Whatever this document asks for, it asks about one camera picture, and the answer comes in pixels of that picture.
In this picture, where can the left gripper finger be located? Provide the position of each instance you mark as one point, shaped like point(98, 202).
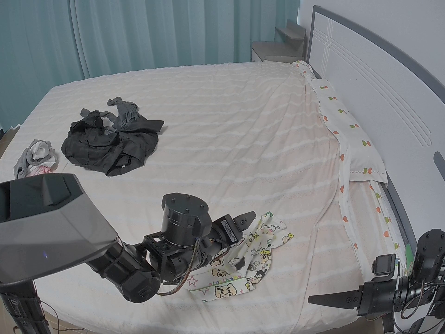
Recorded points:
point(245, 219)

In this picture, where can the white printed pillow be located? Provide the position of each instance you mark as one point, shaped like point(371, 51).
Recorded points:
point(358, 144)

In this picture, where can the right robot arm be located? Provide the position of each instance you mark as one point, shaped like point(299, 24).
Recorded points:
point(426, 273)

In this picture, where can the grey and white garment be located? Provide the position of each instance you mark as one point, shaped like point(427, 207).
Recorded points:
point(38, 151)

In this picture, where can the bed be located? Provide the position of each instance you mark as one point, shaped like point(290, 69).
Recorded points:
point(226, 117)

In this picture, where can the blue-green curtain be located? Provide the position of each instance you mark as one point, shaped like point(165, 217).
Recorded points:
point(34, 40)
point(184, 19)

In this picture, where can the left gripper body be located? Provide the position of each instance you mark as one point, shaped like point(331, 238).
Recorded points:
point(215, 242)

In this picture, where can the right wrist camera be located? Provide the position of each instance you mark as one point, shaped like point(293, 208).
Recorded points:
point(384, 266)

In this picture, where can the white printed pyjama top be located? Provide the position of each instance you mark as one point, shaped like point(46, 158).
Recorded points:
point(250, 263)

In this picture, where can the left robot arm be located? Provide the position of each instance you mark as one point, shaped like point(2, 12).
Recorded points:
point(69, 235)

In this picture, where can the grey bedside table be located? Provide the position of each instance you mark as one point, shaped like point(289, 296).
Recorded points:
point(274, 49)

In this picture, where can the black garment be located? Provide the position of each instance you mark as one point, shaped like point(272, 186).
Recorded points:
point(100, 148)

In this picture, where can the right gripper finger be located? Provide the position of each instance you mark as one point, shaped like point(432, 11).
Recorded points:
point(339, 299)

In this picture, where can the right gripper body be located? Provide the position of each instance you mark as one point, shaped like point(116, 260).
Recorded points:
point(379, 297)

